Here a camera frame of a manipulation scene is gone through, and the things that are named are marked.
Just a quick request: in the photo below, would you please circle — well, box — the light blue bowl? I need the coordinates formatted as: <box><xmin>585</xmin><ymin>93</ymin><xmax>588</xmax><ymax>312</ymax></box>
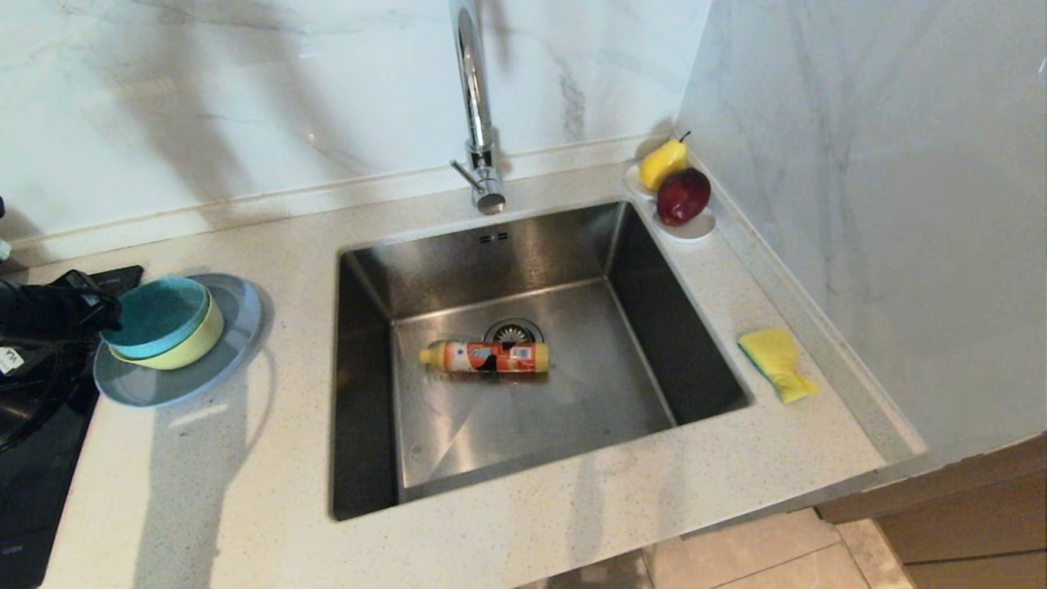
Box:
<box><xmin>100</xmin><ymin>277</ymin><xmax>212</xmax><ymax>361</ymax></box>

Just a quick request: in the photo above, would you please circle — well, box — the pale yellow bowl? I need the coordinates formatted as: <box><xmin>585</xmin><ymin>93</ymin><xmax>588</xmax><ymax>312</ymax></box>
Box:
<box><xmin>108</xmin><ymin>290</ymin><xmax>225</xmax><ymax>371</ymax></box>

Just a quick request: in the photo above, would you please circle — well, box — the blue-grey plate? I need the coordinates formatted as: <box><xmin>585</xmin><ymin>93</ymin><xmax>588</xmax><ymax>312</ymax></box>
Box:
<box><xmin>93</xmin><ymin>272</ymin><xmax>264</xmax><ymax>408</ymax></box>

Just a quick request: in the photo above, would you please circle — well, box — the orange dish soap bottle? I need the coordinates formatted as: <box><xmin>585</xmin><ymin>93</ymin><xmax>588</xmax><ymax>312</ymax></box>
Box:
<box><xmin>419</xmin><ymin>341</ymin><xmax>550</xmax><ymax>375</ymax></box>

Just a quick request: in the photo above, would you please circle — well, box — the chrome faucet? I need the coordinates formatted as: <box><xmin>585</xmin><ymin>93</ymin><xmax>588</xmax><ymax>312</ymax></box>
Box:
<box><xmin>450</xmin><ymin>0</ymin><xmax>508</xmax><ymax>216</ymax></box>

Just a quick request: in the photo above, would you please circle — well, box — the yellow sponge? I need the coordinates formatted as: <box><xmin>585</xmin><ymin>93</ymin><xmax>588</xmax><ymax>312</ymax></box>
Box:
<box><xmin>738</xmin><ymin>327</ymin><xmax>818</xmax><ymax>403</ymax></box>

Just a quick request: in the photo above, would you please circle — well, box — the metal sink drain strainer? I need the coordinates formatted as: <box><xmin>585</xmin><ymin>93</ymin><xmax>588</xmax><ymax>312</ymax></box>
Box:
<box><xmin>483</xmin><ymin>318</ymin><xmax>546</xmax><ymax>346</ymax></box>

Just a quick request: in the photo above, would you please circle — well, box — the stainless steel sink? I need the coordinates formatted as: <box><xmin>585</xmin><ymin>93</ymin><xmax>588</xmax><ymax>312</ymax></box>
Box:
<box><xmin>330</xmin><ymin>200</ymin><xmax>753</xmax><ymax>522</ymax></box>

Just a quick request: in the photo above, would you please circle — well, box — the black induction cooktop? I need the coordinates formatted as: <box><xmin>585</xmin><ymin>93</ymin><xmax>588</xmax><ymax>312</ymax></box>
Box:
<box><xmin>0</xmin><ymin>265</ymin><xmax>145</xmax><ymax>589</ymax></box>

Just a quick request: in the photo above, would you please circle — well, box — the yellow pear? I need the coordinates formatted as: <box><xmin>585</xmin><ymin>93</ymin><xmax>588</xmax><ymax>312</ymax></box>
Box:
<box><xmin>639</xmin><ymin>131</ymin><xmax>693</xmax><ymax>193</ymax></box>

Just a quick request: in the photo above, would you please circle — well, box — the dark red apple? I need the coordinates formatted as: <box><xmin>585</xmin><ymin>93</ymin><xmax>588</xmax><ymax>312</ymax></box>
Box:
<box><xmin>657</xmin><ymin>167</ymin><xmax>713</xmax><ymax>227</ymax></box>

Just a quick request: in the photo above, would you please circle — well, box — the wooden cabinet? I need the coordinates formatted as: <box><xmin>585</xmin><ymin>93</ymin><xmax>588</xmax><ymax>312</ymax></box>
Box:
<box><xmin>814</xmin><ymin>432</ymin><xmax>1047</xmax><ymax>589</ymax></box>

